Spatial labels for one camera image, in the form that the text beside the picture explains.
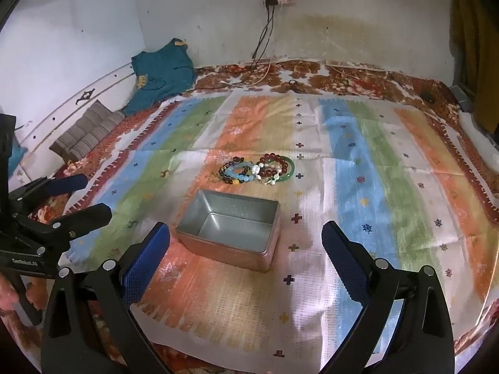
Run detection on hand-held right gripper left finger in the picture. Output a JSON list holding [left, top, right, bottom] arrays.
[[40, 221, 174, 374]]

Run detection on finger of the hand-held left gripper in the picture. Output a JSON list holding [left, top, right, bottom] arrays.
[[16, 203, 113, 256], [8, 174, 89, 219]]

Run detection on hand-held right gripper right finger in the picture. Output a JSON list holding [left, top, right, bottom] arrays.
[[320, 220, 456, 374]]

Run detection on silver metal tin box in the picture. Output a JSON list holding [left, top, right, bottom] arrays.
[[175, 189, 281, 273]]

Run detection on green jade bangle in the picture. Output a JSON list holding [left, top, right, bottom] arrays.
[[273, 156, 296, 183]]

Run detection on yellow and brown beaded bracelet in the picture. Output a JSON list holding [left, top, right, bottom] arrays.
[[218, 156, 255, 186]]

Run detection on light blue beaded bracelet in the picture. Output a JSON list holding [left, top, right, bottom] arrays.
[[224, 164, 255, 186]]

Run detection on white pearl bracelet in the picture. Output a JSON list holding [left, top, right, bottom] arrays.
[[250, 161, 286, 185]]

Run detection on dark red beaded bracelet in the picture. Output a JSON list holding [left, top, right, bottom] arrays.
[[255, 153, 289, 180]]

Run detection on person's left hand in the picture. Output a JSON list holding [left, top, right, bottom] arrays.
[[0, 274, 25, 314]]

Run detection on striped brown cushion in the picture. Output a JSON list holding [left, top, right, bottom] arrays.
[[49, 100, 126, 160]]

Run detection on white bed board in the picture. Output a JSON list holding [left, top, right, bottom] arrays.
[[0, 62, 138, 178]]

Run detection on colourful striped printed cloth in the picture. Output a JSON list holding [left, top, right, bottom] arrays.
[[64, 88, 499, 359]]

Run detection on teal garment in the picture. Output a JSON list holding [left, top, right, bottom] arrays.
[[124, 38, 196, 117]]

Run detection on white pillow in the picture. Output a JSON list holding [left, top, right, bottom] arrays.
[[458, 110, 499, 164]]

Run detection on brown floral blanket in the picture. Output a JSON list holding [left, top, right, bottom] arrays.
[[0, 58, 499, 374]]

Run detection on grey box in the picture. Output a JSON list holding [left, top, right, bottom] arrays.
[[451, 85, 475, 107]]

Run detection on yellow curtain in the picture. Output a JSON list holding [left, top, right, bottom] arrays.
[[448, 0, 499, 133]]

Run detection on white cable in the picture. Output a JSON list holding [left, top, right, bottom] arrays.
[[218, 58, 274, 91]]

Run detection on black power cables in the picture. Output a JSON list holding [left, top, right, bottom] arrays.
[[251, 4, 278, 68]]

